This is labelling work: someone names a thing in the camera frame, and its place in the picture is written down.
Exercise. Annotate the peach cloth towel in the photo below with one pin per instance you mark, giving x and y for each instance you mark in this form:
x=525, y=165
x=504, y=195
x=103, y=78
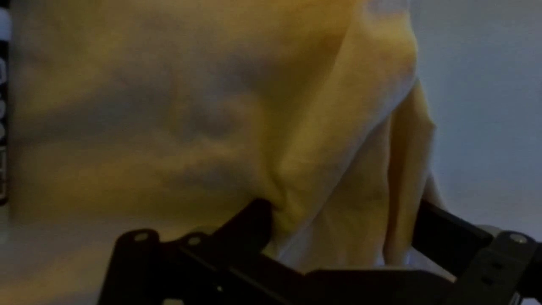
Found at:
x=196, y=112

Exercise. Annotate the black dry erase marker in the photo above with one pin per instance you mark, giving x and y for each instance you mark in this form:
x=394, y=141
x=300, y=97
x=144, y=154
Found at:
x=3, y=112

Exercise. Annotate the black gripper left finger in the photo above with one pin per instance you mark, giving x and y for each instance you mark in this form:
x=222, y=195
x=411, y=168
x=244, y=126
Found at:
x=213, y=265

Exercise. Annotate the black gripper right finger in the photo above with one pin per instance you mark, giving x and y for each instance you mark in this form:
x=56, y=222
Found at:
x=484, y=265

